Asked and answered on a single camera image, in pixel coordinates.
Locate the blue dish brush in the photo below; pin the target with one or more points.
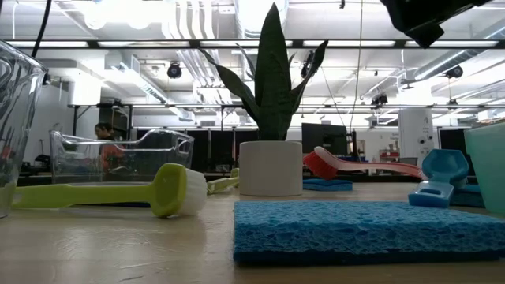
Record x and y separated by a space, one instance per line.
442 165

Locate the black ceiling spotlight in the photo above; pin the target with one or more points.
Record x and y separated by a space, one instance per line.
307 65
46 79
454 72
174 70
379 99

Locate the translucent green plastic bin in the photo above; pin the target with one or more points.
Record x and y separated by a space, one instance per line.
489 165

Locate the white column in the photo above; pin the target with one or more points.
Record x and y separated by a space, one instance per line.
414 126

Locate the snake plant in white pot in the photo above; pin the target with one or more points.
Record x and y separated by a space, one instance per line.
272 169

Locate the green dish brush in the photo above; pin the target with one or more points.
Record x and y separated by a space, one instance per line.
169 189
221 184

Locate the person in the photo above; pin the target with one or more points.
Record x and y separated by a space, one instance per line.
104 132

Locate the red tool shelf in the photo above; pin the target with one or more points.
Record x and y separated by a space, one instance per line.
388 154

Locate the clear plastic bin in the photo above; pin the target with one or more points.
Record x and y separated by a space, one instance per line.
158 154
16 118

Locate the white ceiling unit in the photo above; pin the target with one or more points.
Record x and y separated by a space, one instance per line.
84 94

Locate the black monitor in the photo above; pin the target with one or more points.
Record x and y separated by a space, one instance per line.
325 136

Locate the metal ventilation duct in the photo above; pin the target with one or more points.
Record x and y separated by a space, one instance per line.
446 63

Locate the grey crate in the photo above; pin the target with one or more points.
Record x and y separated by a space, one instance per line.
408 161

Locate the black partition panel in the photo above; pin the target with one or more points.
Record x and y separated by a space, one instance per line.
453 138
215 152

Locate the red dish brush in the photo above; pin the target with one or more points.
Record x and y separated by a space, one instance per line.
371 166

